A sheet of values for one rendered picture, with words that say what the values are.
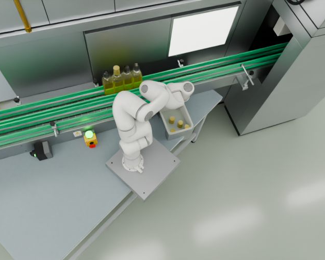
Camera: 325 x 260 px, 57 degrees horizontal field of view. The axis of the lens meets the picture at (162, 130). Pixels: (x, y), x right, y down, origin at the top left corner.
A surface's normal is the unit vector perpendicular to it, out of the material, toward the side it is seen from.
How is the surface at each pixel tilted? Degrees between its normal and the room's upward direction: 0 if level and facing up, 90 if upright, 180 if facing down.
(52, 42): 90
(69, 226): 0
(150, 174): 2
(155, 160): 2
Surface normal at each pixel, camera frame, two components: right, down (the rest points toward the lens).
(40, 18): 0.33, 0.86
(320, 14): -0.94, 0.26
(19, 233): 0.08, -0.44
